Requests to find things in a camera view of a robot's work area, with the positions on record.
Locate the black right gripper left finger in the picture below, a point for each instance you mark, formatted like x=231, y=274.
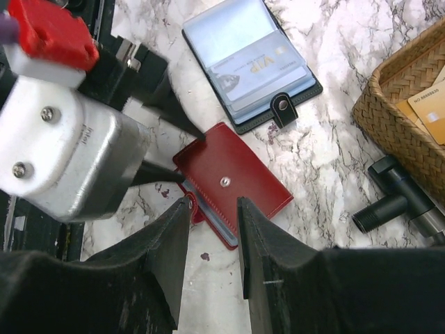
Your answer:
x=134, y=286

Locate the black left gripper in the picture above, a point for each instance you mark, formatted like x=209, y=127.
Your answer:
x=126, y=70

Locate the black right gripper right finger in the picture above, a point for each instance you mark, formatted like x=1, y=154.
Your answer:
x=293, y=288

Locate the red leather card holder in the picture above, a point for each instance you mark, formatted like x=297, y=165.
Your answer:
x=217, y=172

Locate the black leather card holder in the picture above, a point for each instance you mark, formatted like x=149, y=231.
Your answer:
x=251, y=64

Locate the yellow cards in tray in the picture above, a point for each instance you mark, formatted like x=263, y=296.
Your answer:
x=426, y=109

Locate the black T-shaped pipe fitting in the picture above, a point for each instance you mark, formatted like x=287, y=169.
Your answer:
x=402, y=196

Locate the brown woven organizer tray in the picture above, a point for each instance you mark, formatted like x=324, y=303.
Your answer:
x=385, y=115

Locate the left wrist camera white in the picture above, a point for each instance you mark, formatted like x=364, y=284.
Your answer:
x=65, y=153

